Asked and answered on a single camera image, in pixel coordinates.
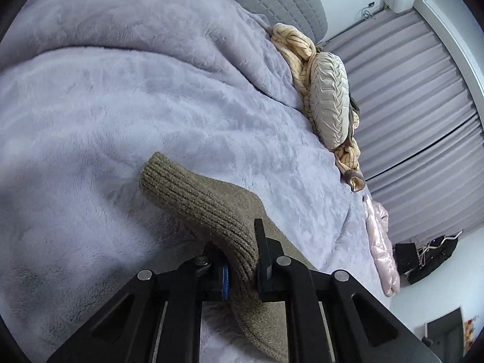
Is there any dark rectangular panel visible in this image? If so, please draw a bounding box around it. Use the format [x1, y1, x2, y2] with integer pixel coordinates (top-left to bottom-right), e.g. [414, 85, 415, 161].
[425, 308, 465, 363]

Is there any lavender plush blanket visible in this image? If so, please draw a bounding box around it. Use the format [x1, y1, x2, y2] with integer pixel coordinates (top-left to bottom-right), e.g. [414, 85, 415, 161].
[0, 0, 394, 363]

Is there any shiny pink puffer jacket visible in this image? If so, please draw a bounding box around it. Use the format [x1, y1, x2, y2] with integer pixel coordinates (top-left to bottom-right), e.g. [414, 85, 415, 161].
[362, 195, 401, 297]

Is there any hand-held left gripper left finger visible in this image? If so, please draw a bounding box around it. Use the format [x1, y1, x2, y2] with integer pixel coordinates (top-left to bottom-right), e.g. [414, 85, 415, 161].
[45, 243, 230, 363]

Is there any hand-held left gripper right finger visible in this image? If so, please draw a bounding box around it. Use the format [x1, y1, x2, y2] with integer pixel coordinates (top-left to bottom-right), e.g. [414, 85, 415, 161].
[253, 218, 444, 363]

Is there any white window frame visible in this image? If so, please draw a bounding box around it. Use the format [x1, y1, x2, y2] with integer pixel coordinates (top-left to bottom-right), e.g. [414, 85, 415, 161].
[381, 0, 484, 97]

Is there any black box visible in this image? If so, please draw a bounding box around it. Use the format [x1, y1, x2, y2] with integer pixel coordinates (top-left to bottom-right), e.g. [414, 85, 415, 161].
[395, 243, 418, 273]

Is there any brown knit sweater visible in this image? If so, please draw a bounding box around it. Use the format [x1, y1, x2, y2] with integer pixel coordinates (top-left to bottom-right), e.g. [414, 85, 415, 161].
[139, 152, 322, 363]

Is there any round pleated beige cushion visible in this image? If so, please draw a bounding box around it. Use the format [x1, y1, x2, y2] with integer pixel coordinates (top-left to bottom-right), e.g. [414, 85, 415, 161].
[309, 52, 350, 150]

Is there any lavender pleated curtain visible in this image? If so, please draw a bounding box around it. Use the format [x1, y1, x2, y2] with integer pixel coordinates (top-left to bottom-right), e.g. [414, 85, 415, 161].
[323, 8, 484, 244]

